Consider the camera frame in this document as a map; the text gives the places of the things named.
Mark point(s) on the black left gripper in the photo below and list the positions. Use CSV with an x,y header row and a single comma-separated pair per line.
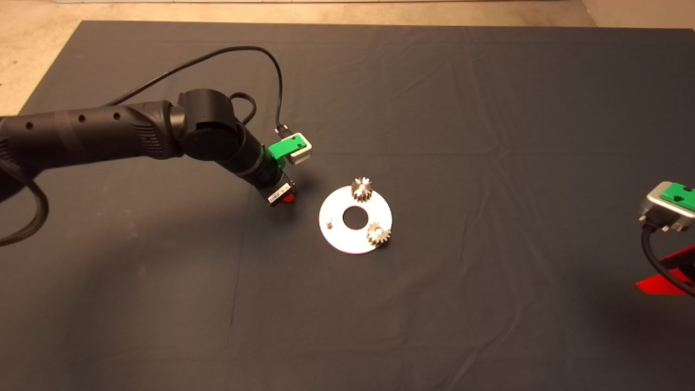
x,y
274,182

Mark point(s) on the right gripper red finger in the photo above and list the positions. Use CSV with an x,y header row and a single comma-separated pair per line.
x,y
684,251
662,285

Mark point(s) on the round metal carrier plate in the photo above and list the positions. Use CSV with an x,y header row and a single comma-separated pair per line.
x,y
339,241

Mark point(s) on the small steel planetary gear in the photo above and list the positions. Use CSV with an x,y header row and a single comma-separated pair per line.
x,y
378,235
361,190

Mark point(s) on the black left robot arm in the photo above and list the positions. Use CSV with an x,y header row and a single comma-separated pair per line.
x,y
81,136

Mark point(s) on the dark grey table cloth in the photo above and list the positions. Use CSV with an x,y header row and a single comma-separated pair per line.
x,y
347,326

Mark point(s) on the left arm thick braided sleeve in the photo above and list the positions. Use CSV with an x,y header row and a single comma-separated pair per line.
x,y
42,209

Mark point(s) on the left gripper silver camera box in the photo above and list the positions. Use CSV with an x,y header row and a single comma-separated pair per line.
x,y
301,152

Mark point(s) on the gripper silver camera box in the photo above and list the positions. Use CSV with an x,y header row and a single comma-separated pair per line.
x,y
654,209
301,152

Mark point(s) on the right gripper silver camera box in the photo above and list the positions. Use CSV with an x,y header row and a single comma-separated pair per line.
x,y
654,209

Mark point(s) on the left gripper green camera mount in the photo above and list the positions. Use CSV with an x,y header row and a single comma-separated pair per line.
x,y
282,147

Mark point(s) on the gripper green camera mount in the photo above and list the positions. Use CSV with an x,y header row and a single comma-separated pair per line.
x,y
678,194
282,147

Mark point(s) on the right gripper green camera mount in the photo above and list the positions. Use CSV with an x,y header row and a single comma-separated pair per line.
x,y
678,194

